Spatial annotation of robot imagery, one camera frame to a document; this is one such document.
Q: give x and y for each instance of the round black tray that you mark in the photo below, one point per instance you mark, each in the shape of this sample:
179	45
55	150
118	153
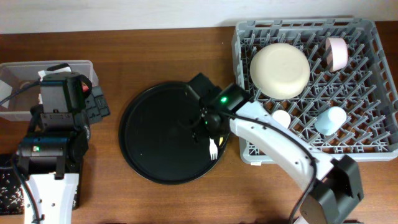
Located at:
155	140

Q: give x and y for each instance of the white label on bin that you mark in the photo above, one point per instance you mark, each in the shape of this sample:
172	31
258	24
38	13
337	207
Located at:
5	90

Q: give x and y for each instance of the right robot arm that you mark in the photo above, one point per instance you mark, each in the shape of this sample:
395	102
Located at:
332	188

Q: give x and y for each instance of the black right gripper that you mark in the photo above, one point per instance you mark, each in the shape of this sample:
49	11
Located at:
207	134

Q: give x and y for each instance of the pink bowl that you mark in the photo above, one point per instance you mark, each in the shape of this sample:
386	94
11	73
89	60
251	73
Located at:
337	58

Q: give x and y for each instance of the red snack wrapper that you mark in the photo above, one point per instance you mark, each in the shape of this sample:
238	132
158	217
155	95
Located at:
85	88

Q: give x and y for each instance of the beige bowl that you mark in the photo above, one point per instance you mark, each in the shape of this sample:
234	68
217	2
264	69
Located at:
280	71

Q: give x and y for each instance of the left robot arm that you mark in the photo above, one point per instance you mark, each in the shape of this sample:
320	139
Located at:
49	158

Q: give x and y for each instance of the white cup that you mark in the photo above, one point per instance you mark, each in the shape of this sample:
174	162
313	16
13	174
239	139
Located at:
282	117

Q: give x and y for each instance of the black rectangular waste tray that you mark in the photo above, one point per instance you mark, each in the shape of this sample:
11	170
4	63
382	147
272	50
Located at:
5	158

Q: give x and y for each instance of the light blue cup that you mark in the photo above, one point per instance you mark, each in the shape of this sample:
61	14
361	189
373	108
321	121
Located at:
329	121

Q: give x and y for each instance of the white plastic fork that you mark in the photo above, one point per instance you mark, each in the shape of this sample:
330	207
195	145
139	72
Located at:
213	149

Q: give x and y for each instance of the grey dishwasher rack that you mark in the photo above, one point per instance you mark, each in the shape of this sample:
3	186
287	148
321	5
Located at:
364	88

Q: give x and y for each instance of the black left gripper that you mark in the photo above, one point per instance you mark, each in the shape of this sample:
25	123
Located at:
100	108

